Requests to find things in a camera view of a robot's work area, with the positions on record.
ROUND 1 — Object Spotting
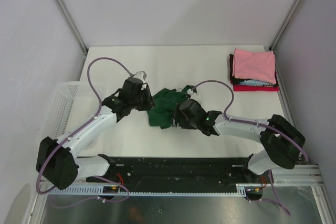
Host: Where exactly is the left aluminium frame post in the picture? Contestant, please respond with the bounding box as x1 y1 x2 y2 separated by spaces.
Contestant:
39 0 89 53

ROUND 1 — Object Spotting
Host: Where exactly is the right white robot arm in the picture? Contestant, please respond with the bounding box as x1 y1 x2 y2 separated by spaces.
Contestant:
172 99 306 183

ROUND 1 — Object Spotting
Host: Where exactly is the red folded t shirt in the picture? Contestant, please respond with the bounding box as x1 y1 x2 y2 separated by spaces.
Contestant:
233 84 279 92

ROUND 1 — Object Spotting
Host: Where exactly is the grey slotted cable duct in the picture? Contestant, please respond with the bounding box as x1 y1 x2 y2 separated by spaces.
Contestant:
49 184 264 200

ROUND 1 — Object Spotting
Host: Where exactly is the right aluminium frame post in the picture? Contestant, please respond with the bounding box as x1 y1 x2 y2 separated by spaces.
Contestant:
268 0 305 51

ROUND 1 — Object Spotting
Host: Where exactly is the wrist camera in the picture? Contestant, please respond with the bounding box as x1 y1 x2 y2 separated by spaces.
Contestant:
187 89 198 99
132 71 147 83

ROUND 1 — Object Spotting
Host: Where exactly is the black printed folded t shirt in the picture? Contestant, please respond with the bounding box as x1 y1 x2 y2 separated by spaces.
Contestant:
229 54 278 88

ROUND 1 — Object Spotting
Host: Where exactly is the pink folded t shirt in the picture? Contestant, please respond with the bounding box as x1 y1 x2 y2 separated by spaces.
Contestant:
233 48 276 84

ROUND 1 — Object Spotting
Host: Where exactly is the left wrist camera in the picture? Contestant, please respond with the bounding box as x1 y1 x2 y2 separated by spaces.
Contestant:
132 71 147 83

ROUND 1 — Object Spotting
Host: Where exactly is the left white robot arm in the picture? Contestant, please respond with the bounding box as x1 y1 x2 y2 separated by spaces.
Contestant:
36 77 154 190

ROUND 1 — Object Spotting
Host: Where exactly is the green t shirt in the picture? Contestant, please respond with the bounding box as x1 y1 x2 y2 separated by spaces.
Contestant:
147 85 194 130

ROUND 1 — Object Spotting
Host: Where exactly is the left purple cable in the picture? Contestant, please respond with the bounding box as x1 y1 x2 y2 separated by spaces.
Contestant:
35 57 136 209

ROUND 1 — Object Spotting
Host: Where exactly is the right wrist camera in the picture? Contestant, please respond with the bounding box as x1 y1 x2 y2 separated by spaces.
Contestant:
187 89 198 99

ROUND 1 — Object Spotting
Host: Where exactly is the white plastic basket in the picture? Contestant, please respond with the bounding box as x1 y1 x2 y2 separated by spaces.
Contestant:
35 81 99 147

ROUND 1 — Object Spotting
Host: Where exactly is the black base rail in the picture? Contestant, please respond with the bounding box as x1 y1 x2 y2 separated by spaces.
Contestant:
86 153 275 190

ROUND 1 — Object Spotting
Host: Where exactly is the aluminium frame post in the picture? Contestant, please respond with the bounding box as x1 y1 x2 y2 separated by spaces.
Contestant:
268 0 305 51
39 0 89 53

